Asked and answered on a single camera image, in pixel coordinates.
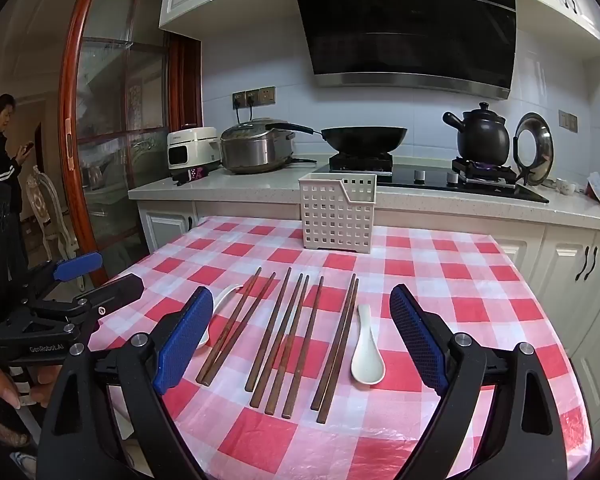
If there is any red white checked tablecloth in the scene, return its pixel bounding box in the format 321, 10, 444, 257
82, 216, 593, 480

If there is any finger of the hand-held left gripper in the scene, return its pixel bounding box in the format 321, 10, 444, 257
75, 274, 146, 318
22, 252, 103, 306

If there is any person's left forearm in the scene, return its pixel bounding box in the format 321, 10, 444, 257
0, 402, 41, 480

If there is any black pink glove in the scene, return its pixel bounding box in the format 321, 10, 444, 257
170, 167, 211, 186

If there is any black wok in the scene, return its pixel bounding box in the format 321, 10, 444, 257
265, 122, 409, 155

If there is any gold wall socket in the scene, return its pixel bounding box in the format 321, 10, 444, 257
231, 86, 277, 108

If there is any small white cooker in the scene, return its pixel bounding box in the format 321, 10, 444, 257
166, 126, 223, 171

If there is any brown wooden chopstick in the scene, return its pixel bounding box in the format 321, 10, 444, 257
195, 267, 263, 385
280, 275, 326, 421
264, 274, 311, 416
310, 273, 357, 411
249, 273, 304, 409
316, 278, 361, 424
202, 272, 278, 387
244, 268, 293, 393

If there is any ornate white chair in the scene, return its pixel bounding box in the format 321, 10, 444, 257
26, 167, 81, 266

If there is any steel pot lid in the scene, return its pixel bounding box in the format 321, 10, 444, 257
513, 112, 556, 186

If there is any black range hood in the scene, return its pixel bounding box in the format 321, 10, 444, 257
286, 0, 518, 101

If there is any black glass gas hob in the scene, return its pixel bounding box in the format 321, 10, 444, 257
310, 152, 551, 204

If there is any black burner grate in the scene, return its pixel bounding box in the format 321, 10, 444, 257
328, 151, 394, 173
451, 157, 518, 183

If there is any wood-framed glass door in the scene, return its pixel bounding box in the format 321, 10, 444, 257
57, 0, 203, 281

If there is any white plastic utensil basket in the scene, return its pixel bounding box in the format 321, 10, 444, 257
298, 172, 377, 252

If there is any white ceramic spoon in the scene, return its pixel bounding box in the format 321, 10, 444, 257
350, 304, 385, 386
197, 284, 243, 348

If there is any silver rice cooker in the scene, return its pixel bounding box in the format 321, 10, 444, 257
220, 117, 296, 175

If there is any black clay pot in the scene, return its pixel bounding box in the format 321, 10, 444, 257
442, 102, 511, 166

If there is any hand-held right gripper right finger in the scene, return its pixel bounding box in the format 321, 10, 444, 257
389, 284, 568, 480

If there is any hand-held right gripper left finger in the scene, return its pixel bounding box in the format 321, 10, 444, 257
34, 286, 216, 480

